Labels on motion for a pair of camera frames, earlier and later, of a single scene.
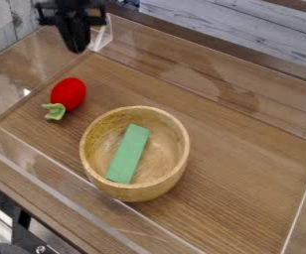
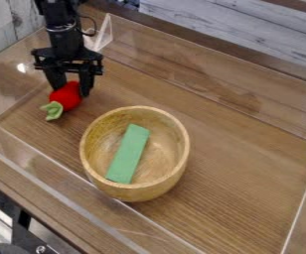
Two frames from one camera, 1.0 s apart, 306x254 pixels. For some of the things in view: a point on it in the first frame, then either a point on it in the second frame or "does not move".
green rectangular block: x=127 y=160 does not move
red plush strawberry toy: x=68 y=95 does not move
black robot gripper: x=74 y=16 -> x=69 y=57
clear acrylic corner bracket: x=101 y=36 does not move
